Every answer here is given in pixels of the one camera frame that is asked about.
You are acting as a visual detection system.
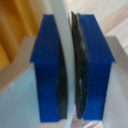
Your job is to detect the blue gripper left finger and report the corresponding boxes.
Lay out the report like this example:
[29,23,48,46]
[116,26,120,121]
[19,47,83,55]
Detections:
[0,13,69,128]

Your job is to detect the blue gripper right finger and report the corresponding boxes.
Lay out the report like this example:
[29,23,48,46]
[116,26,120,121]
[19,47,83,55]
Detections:
[69,11,128,128]

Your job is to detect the white bowl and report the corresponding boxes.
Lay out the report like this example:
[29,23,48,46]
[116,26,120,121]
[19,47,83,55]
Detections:
[49,0,77,120]

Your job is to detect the yellow food pieces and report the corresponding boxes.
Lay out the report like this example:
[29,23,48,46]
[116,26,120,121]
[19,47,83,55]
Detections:
[0,0,51,73]

